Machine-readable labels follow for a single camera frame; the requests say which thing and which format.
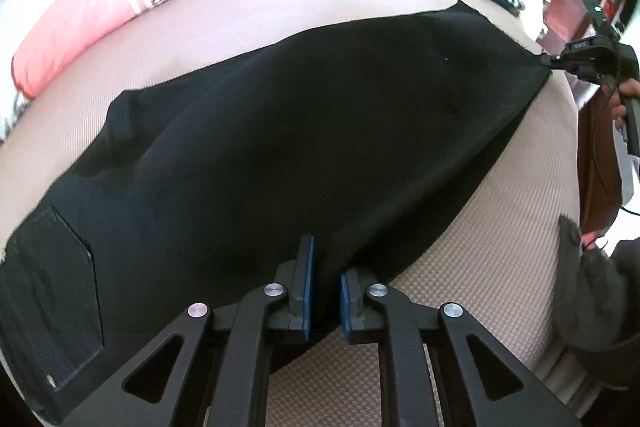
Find pink patterned pillow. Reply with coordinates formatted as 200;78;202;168
0;0;381;142

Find person's right hand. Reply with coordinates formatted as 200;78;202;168
611;77;640;124

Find grey clothing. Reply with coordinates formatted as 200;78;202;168
542;214;640;388

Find beige woven bed mattress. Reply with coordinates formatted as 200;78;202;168
0;0;583;427

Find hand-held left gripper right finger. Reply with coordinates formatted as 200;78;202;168
340;268;583;427

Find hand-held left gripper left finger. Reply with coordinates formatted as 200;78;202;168
62;234;317;427

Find black pants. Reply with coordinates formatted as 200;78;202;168
0;0;553;413

